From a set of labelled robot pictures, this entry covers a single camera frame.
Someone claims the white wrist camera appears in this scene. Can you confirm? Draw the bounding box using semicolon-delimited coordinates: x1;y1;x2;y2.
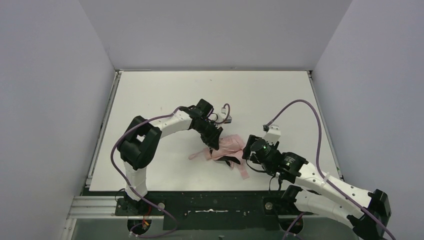
215;108;233;125
262;124;281;145

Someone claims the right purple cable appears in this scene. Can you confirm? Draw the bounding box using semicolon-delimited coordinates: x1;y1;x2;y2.
263;99;398;240

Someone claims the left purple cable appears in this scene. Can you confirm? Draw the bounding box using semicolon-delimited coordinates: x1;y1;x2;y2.
110;103;231;239

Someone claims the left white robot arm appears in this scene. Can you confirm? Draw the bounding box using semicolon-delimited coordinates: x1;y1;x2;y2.
110;99;231;202

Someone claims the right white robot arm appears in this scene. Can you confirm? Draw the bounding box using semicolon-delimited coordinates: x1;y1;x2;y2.
242;134;392;240

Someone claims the pink and black folding umbrella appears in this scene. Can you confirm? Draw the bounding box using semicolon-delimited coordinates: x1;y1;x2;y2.
188;134;250;180

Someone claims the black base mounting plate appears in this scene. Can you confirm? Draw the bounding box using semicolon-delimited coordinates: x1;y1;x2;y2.
115;190;300;231

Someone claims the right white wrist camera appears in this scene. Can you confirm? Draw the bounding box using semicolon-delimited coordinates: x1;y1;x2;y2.
262;124;281;145

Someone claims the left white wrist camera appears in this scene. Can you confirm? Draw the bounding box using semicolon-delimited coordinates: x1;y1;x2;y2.
215;108;233;125

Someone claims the purple cable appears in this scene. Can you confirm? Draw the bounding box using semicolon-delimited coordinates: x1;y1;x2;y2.
263;99;398;240
110;103;231;239

